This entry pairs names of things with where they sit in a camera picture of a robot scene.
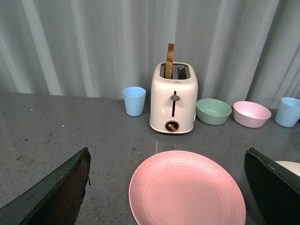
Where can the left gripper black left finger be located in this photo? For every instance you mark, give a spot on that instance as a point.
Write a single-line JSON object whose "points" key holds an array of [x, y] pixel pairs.
{"points": [[54, 200]]}

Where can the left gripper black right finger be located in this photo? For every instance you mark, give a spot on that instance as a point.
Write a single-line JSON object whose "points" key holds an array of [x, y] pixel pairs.
{"points": [[276, 190]]}

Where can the white plate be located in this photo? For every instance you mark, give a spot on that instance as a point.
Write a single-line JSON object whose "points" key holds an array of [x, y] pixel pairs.
{"points": [[291, 166]]}

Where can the pink plate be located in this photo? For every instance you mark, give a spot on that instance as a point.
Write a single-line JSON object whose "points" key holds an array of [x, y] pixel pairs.
{"points": [[184, 188]]}

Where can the light blue cup right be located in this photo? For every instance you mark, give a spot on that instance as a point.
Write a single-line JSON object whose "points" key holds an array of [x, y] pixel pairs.
{"points": [[288, 112]]}

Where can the light blue cup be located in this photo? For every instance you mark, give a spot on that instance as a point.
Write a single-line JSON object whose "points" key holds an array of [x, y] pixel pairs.
{"points": [[134, 98], [288, 112]]}

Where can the pink bowl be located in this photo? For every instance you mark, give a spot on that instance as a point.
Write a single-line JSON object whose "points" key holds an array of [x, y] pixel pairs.
{"points": [[250, 114]]}

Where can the green bowl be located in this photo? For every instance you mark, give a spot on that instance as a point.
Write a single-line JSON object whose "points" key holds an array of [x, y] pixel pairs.
{"points": [[212, 111]]}

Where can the light blue cup left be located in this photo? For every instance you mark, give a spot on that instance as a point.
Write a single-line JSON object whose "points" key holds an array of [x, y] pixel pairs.
{"points": [[134, 98]]}

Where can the cream two-slot toaster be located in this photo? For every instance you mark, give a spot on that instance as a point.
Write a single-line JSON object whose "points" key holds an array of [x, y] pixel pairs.
{"points": [[173, 101]]}

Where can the grey curtain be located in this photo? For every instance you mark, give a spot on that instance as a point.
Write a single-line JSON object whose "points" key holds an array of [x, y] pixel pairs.
{"points": [[239, 49]]}

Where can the toast slice in toaster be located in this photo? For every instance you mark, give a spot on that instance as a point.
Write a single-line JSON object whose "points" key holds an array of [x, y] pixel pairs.
{"points": [[169, 61]]}

